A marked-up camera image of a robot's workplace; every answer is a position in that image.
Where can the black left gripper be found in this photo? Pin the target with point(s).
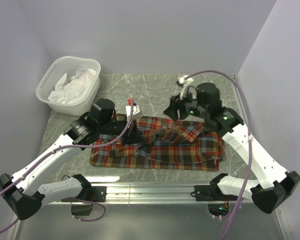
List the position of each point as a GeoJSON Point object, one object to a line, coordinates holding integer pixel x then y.
{"type": "Point", "coordinates": [133, 136]}

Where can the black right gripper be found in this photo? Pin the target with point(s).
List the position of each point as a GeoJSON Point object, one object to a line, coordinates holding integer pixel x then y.
{"type": "Point", "coordinates": [175, 103]}

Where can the red brown plaid shirt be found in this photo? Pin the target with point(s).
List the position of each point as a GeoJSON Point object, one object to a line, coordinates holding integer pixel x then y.
{"type": "Point", "coordinates": [182, 145]}

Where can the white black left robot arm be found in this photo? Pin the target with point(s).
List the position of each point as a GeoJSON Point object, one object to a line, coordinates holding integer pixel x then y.
{"type": "Point", "coordinates": [25, 191]}

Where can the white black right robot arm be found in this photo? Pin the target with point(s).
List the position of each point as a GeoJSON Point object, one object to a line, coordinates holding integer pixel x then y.
{"type": "Point", "coordinates": [273, 183]}

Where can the white crumpled shirt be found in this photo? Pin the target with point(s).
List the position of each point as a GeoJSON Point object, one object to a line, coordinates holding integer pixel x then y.
{"type": "Point", "coordinates": [71, 90]}

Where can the white plastic laundry basket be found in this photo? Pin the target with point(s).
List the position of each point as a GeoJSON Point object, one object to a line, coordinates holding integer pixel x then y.
{"type": "Point", "coordinates": [69, 65]}

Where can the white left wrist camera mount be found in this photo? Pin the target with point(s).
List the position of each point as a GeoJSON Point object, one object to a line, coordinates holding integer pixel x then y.
{"type": "Point", "coordinates": [133, 111]}

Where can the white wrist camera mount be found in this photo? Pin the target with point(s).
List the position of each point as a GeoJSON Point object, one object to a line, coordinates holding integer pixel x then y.
{"type": "Point", "coordinates": [185, 82]}
{"type": "Point", "coordinates": [133, 111]}

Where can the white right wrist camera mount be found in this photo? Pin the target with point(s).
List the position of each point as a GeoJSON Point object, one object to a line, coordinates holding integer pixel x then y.
{"type": "Point", "coordinates": [185, 82]}

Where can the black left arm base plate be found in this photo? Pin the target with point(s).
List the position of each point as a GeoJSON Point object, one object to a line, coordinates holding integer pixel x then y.
{"type": "Point", "coordinates": [97, 193]}

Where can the aluminium mounting rail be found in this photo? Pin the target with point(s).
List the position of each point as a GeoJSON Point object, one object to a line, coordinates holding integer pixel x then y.
{"type": "Point", "coordinates": [137, 193]}

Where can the aluminium right side rail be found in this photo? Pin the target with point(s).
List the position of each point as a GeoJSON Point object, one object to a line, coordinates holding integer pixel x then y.
{"type": "Point", "coordinates": [238, 165]}

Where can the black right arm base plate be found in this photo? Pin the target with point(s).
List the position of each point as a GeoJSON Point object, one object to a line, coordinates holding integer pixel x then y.
{"type": "Point", "coordinates": [206, 193]}

